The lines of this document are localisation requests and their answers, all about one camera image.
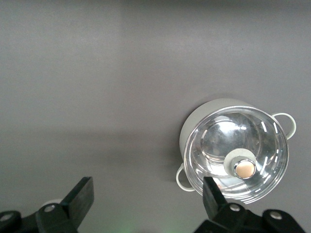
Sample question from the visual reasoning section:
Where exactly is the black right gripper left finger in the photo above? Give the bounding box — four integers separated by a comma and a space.
0, 176, 95, 233

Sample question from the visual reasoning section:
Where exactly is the glass lid with metal knob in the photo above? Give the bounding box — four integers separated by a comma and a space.
184, 106, 290, 204

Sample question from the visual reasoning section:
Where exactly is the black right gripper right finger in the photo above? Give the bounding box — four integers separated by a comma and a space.
193, 176, 306, 233

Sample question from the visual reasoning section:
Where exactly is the grey two-handled cooking pot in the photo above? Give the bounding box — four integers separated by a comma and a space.
175, 98, 296, 204

